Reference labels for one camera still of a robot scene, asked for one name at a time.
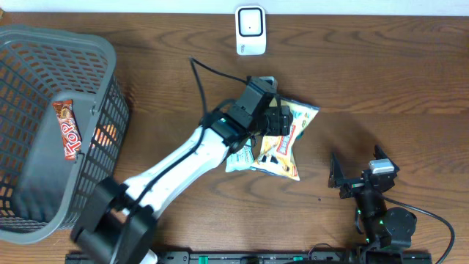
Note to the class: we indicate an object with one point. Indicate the grey plastic shopping basket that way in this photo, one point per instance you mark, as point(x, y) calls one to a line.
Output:
point(41, 192)

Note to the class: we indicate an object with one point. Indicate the red chocolate bar wrapper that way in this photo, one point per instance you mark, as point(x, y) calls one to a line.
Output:
point(71, 137)

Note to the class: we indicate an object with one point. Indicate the yellow snack bag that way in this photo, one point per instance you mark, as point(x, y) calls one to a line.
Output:
point(276, 156)

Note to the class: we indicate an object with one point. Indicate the light green tissue pack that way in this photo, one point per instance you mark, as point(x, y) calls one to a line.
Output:
point(243, 159)

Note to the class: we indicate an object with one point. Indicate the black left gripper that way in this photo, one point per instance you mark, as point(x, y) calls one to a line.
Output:
point(282, 115)

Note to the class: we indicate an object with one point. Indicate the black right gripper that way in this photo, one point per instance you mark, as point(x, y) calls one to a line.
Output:
point(337, 180)

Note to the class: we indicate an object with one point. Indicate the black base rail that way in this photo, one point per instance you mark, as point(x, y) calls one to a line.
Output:
point(321, 256)

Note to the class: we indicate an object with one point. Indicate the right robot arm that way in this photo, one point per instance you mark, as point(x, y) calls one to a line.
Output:
point(385, 228)

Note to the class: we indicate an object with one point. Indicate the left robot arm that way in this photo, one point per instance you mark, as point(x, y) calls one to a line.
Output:
point(119, 219)

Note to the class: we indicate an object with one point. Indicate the white barcode scanner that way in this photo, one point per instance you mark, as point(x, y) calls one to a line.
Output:
point(251, 34)

